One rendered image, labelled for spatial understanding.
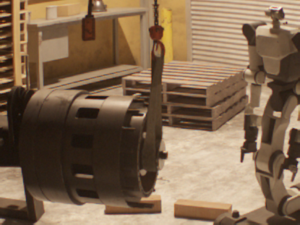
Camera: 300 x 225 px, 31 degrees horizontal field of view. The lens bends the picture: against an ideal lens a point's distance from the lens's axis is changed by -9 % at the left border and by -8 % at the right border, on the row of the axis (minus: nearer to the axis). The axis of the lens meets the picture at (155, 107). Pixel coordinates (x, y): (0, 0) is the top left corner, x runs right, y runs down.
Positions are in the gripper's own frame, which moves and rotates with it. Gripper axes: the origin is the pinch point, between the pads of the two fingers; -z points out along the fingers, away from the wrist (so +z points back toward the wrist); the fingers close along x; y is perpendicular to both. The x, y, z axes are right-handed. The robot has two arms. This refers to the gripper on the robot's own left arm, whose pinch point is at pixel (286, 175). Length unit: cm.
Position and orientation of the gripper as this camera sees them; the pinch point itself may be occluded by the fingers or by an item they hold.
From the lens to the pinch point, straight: 315.1
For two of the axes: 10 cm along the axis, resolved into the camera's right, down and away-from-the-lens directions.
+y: 3.3, 1.3, -9.3
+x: -9.0, -2.5, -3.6
